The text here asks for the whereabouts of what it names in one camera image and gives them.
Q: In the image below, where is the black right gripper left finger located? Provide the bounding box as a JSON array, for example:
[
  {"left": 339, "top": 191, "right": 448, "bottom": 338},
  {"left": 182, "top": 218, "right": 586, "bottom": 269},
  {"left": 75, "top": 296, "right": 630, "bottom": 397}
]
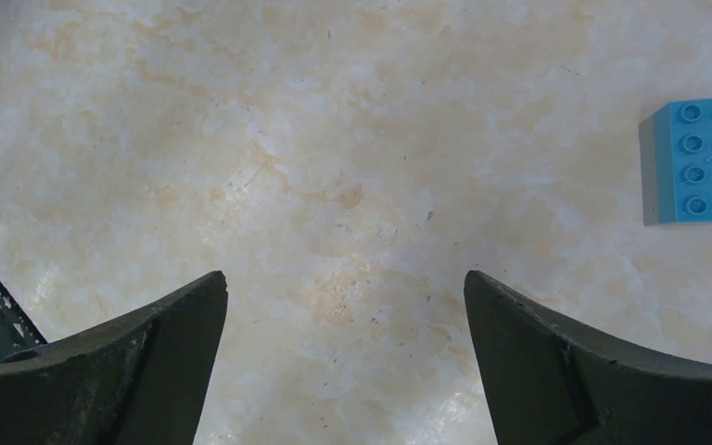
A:
[{"left": 0, "top": 271, "right": 228, "bottom": 444}]

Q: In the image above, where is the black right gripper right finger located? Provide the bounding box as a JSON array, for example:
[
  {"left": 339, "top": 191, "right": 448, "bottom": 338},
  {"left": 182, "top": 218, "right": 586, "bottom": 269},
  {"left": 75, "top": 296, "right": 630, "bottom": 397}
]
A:
[{"left": 464, "top": 270, "right": 712, "bottom": 444}]

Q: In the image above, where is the light blue toy brick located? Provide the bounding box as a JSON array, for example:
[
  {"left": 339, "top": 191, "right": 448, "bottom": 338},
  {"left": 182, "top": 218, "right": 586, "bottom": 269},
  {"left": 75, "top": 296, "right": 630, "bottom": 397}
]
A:
[{"left": 638, "top": 97, "right": 712, "bottom": 225}]

